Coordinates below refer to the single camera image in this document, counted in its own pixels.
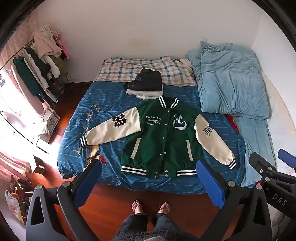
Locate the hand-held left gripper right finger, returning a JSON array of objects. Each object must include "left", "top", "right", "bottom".
[{"left": 195, "top": 159, "right": 272, "bottom": 241}]

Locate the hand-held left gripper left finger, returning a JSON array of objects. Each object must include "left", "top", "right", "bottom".
[{"left": 25, "top": 159, "right": 103, "bottom": 241}]

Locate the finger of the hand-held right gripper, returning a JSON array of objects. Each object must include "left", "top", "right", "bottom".
[
  {"left": 278, "top": 149, "right": 296, "bottom": 173},
  {"left": 249, "top": 152, "right": 278, "bottom": 179}
]

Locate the green and cream varsity jacket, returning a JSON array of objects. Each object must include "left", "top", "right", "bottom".
[{"left": 80, "top": 97, "right": 237, "bottom": 179}]

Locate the clothes rack with hanging clothes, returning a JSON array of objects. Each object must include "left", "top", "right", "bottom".
[{"left": 11, "top": 24, "right": 71, "bottom": 107}]

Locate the light blue bed sheet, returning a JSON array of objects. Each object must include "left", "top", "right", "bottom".
[{"left": 235, "top": 115, "right": 277, "bottom": 189}]

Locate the red cloth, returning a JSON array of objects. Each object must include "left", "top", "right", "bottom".
[{"left": 225, "top": 115, "right": 239, "bottom": 138}]

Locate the small wooden stool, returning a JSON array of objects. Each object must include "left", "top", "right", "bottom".
[{"left": 32, "top": 155, "right": 51, "bottom": 174}]

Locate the person's right leg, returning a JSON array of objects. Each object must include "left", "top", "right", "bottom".
[{"left": 149, "top": 202, "right": 182, "bottom": 241}]

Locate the person's leg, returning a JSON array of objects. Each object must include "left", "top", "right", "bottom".
[
  {"left": 149, "top": 202, "right": 182, "bottom": 241},
  {"left": 113, "top": 199, "right": 149, "bottom": 241}
]

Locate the person's left leg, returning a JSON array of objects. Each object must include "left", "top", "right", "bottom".
[{"left": 113, "top": 199, "right": 149, "bottom": 241}]

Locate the dark bag with clutter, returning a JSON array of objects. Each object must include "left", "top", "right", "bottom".
[{"left": 9, "top": 175, "right": 36, "bottom": 198}]

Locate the printed tote bag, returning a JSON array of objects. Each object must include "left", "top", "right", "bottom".
[{"left": 38, "top": 107, "right": 61, "bottom": 143}]

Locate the white and red plastic bag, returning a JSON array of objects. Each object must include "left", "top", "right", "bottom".
[{"left": 5, "top": 189, "right": 26, "bottom": 226}]

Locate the bed with blue striped sheet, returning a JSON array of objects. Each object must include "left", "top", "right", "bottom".
[{"left": 57, "top": 57, "right": 278, "bottom": 195}]

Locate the light blue duvet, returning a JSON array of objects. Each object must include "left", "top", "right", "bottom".
[{"left": 186, "top": 42, "right": 271, "bottom": 120}]

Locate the black and white garment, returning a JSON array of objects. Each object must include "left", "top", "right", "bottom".
[{"left": 125, "top": 89, "right": 164, "bottom": 101}]

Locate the black folded garment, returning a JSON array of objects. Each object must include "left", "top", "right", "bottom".
[{"left": 124, "top": 68, "right": 163, "bottom": 92}]

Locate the plaid pillow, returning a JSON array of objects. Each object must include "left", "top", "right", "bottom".
[{"left": 95, "top": 57, "right": 197, "bottom": 88}]

